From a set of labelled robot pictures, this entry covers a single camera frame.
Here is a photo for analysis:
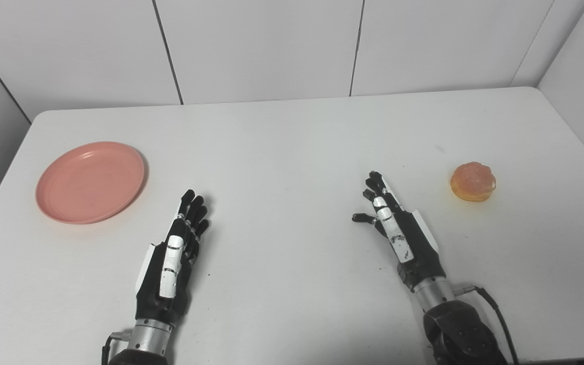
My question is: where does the pink round plate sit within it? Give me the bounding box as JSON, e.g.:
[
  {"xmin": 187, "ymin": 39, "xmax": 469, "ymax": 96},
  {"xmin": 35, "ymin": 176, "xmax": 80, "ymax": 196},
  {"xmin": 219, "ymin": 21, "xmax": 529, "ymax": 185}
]
[{"xmin": 35, "ymin": 141, "xmax": 146, "ymax": 225}]

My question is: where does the orange cream puff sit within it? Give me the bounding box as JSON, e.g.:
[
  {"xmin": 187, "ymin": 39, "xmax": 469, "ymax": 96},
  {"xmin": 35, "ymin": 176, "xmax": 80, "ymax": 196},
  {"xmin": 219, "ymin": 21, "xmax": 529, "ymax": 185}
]
[{"xmin": 450, "ymin": 162, "xmax": 497, "ymax": 202}]

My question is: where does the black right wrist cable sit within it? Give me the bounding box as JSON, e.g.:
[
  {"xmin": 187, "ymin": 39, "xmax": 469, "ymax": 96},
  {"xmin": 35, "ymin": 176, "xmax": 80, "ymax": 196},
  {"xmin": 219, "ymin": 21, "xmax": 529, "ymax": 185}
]
[{"xmin": 453, "ymin": 285, "xmax": 521, "ymax": 365}]

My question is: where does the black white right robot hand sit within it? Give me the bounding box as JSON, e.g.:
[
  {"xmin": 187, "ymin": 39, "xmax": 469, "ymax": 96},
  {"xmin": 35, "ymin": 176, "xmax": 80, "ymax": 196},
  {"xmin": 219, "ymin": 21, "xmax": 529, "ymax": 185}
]
[{"xmin": 351, "ymin": 171, "xmax": 448, "ymax": 294}]

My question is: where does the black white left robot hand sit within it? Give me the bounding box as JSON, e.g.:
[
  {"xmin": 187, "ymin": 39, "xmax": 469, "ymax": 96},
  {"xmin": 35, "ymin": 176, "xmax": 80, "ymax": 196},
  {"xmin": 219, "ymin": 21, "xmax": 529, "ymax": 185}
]
[{"xmin": 135, "ymin": 190, "xmax": 210, "ymax": 325}]

